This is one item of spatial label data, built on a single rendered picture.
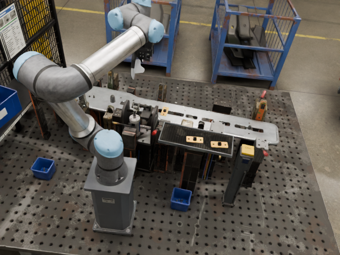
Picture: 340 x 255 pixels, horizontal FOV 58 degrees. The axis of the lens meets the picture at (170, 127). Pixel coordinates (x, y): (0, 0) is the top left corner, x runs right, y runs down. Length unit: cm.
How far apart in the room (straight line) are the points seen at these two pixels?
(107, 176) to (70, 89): 53
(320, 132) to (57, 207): 286
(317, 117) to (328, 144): 44
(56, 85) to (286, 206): 151
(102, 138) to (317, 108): 319
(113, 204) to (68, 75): 74
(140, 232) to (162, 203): 21
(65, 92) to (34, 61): 15
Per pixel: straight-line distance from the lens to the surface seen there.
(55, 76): 98
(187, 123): 173
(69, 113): 121
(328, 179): 331
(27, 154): 217
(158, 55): 405
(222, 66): 401
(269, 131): 195
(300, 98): 413
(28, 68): 105
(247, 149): 156
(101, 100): 199
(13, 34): 220
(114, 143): 127
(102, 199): 149
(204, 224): 180
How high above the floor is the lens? 226
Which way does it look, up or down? 44 degrees down
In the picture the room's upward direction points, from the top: 6 degrees clockwise
